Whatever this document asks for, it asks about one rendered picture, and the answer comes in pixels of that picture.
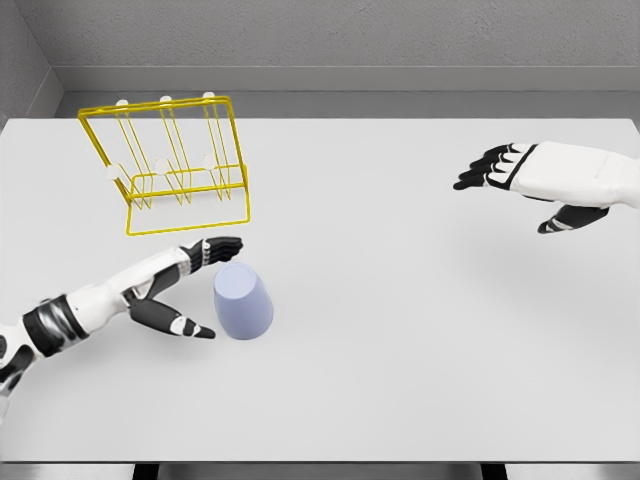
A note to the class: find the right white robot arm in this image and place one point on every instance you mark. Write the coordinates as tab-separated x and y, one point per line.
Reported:
630	180

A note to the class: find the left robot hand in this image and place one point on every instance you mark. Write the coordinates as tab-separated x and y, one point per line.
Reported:
145	280

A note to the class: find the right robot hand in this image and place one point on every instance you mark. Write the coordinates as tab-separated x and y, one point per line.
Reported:
560	172

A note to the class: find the lavender cup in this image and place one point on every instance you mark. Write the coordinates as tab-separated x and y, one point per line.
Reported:
245	307

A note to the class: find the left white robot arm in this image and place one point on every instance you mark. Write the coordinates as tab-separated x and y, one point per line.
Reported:
50	322

